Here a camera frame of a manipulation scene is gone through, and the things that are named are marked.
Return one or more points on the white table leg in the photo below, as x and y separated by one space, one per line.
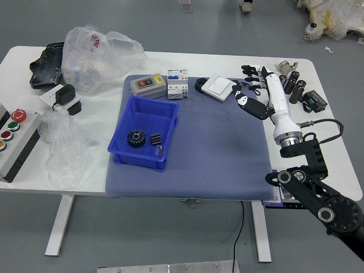
261 233
59 224

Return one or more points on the clear acrylic piece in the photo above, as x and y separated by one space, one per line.
185 5

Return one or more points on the black plastic tray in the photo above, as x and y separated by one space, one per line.
45 68

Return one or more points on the grey two-button switch box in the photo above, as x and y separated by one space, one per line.
148 85

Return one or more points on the grey metal base plate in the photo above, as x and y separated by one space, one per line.
167 268

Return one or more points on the blue plastic box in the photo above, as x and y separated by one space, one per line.
148 116

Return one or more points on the white wall switch panel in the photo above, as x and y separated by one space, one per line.
217 86

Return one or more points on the black power adapter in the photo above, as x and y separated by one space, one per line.
65 94

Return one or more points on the blue-grey padded mat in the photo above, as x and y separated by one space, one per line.
199 176

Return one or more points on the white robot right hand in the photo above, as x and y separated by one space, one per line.
280 99

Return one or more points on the white socket plate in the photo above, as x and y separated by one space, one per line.
47 96

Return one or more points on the small black gear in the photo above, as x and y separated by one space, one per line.
156 139

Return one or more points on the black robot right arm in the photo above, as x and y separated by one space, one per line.
312 159

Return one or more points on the purple label card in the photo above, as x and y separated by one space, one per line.
277 199

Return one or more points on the plastic-wrapped yellowish object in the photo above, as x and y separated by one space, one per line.
332 17

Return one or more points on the white circuit breaker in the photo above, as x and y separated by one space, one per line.
177 85

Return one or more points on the small metal screw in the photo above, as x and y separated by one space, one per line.
159 150

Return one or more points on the black module green terminal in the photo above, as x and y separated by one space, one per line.
314 101

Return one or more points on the black table control panel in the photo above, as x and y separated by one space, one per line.
273 205

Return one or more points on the black cylindrical capacitor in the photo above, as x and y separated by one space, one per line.
296 95
283 80
290 86
301 84
294 76

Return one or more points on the silver metal connector fitting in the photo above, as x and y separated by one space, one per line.
285 66

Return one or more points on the white paper scrap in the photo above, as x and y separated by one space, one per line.
360 40
329 49

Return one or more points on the big black gear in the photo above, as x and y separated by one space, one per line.
137 139

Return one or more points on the grey control box with buttons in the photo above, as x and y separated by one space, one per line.
20 142

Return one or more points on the crumpled clear plastic bag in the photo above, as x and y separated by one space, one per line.
62 148

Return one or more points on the white plastic bag red print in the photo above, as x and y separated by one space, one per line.
85 62

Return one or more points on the small black plug block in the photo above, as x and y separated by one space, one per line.
75 108

